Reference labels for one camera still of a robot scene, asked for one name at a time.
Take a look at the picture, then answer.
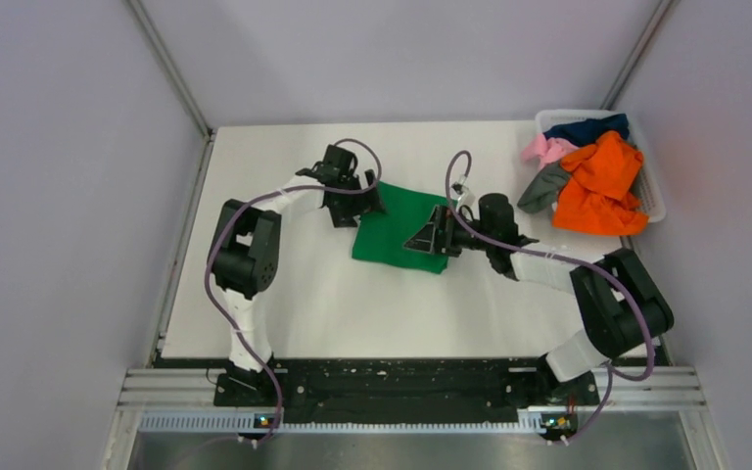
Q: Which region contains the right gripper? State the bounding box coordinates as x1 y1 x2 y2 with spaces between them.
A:
404 204 495 258

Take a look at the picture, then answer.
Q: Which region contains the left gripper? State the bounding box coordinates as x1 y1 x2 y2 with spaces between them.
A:
327 168 386 227

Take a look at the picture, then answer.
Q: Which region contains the green t shirt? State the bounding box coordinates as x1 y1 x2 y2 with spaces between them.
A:
352 182 448 274

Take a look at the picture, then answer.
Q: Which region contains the orange t shirt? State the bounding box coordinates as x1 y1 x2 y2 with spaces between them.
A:
552 130 649 237

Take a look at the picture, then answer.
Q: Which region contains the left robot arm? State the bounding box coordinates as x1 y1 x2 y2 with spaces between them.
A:
204 138 386 406

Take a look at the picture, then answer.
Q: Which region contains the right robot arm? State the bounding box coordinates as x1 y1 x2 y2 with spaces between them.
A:
403 193 674 404

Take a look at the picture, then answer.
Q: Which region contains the grey t shirt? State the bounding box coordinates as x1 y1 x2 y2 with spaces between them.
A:
517 162 571 214

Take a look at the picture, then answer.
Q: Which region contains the pink t shirt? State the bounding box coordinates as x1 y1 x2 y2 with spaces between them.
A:
520 133 579 170

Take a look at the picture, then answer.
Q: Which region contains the navy blue t shirt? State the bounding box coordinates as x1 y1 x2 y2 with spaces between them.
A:
542 114 631 147

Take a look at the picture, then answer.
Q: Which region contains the white plastic laundry basket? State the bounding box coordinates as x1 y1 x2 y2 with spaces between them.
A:
535 109 666 223

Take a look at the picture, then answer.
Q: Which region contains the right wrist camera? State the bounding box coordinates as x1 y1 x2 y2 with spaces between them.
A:
450 183 476 208

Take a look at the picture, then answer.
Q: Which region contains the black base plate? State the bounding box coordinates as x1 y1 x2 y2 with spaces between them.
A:
213 358 600 425

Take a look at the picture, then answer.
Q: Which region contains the aluminium frame rail left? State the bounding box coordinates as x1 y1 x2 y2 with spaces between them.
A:
121 0 213 139

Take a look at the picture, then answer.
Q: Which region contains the aluminium frame rail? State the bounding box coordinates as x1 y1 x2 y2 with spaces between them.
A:
121 0 213 139
599 0 681 110

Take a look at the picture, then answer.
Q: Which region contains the white cable duct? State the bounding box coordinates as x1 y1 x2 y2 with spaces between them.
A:
139 411 546 434

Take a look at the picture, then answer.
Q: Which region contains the aluminium frame rail right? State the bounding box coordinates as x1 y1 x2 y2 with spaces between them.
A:
599 0 681 110

